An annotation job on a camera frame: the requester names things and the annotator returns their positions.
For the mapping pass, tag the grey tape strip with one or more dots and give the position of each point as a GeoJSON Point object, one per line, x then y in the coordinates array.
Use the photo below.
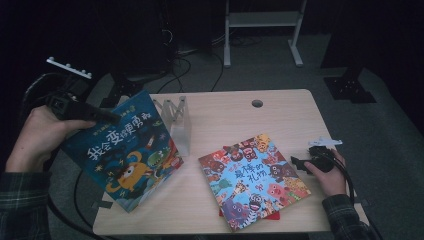
{"type": "Point", "coordinates": [361, 202]}
{"type": "Point", "coordinates": [101, 204]}

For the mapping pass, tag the blue monster picture book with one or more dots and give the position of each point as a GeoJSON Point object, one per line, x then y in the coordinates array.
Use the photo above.
{"type": "Point", "coordinates": [133, 150]}

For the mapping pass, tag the white metal stand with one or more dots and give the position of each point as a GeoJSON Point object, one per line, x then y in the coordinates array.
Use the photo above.
{"type": "Point", "coordinates": [263, 19]}

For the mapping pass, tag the clear acrylic book rack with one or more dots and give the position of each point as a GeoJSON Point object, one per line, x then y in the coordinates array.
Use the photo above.
{"type": "Point", "coordinates": [181, 133]}

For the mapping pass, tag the red picture book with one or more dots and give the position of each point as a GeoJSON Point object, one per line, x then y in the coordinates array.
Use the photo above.
{"type": "Point", "coordinates": [273, 216]}

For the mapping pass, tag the colourful animals picture book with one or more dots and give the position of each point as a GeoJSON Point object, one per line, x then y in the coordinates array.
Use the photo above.
{"type": "Point", "coordinates": [253, 180]}

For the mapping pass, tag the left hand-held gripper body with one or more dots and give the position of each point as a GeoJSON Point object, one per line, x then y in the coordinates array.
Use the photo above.
{"type": "Point", "coordinates": [66, 106]}

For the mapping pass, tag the dark equipment cabinet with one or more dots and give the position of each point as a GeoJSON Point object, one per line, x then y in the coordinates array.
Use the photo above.
{"type": "Point", "coordinates": [143, 40]}

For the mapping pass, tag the person's left hand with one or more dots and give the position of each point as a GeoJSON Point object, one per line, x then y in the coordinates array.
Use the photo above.
{"type": "Point", "coordinates": [36, 140]}

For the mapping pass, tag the person's right hand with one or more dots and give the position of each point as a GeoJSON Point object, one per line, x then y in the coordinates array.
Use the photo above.
{"type": "Point", "coordinates": [333, 181]}

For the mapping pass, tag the black stand with base plate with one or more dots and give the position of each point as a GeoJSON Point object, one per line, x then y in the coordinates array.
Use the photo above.
{"type": "Point", "coordinates": [350, 88]}
{"type": "Point", "coordinates": [121, 87]}

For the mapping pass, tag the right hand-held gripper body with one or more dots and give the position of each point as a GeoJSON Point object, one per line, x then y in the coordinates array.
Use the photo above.
{"type": "Point", "coordinates": [321, 160]}

